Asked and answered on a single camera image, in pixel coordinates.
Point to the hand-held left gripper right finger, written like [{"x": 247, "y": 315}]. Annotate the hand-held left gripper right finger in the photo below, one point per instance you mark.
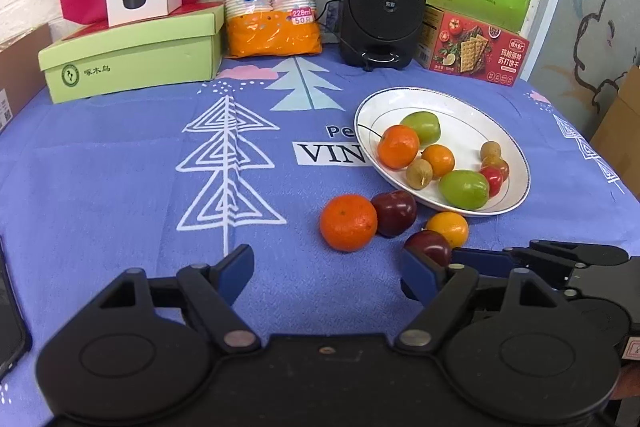
[{"x": 417, "y": 277}]

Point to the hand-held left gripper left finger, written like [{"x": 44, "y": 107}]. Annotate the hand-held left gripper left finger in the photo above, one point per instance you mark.
[{"x": 237, "y": 267}]

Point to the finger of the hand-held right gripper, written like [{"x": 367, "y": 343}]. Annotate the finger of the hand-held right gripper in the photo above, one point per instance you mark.
[
  {"x": 495, "y": 259},
  {"x": 590, "y": 254}
]

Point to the dark red plum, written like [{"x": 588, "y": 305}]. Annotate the dark red plum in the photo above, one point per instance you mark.
[
  {"x": 427, "y": 247},
  {"x": 395, "y": 213}
]

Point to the small yellowish orange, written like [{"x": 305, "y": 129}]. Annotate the small yellowish orange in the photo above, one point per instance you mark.
[{"x": 447, "y": 229}]

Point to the green jujube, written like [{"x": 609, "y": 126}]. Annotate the green jujube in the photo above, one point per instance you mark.
[
  {"x": 464, "y": 189},
  {"x": 421, "y": 127}
]

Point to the large orange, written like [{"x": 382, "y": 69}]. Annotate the large orange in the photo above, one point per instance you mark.
[{"x": 348, "y": 223}]

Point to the red green tomato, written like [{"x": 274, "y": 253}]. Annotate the red green tomato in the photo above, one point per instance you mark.
[{"x": 500, "y": 164}]

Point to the brown kiwi ball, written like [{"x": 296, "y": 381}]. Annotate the brown kiwi ball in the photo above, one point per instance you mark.
[{"x": 419, "y": 173}]

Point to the brown longan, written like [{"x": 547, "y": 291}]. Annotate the brown longan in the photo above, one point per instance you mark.
[{"x": 490, "y": 151}]

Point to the medium orange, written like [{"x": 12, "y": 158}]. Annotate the medium orange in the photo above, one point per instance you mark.
[{"x": 398, "y": 147}]

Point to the white plate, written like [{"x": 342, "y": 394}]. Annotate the white plate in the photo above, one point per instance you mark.
[{"x": 460, "y": 117}]

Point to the flat cardboard sheet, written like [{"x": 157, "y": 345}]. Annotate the flat cardboard sheet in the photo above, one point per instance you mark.
[{"x": 620, "y": 132}]

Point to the blue printed tablecloth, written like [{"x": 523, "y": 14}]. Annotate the blue printed tablecloth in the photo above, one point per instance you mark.
[{"x": 125, "y": 187}]

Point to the red cracker box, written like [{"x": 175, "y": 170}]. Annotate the red cracker box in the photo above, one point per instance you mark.
[{"x": 475, "y": 52}]

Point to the black smartphone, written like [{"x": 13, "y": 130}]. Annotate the black smartphone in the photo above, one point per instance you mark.
[{"x": 10, "y": 317}]

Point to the light green shoe box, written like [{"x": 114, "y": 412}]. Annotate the light green shoe box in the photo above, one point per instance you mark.
[{"x": 130, "y": 57}]

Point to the brown cardboard box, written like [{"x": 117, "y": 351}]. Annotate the brown cardboard box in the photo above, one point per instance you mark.
[{"x": 20, "y": 77}]

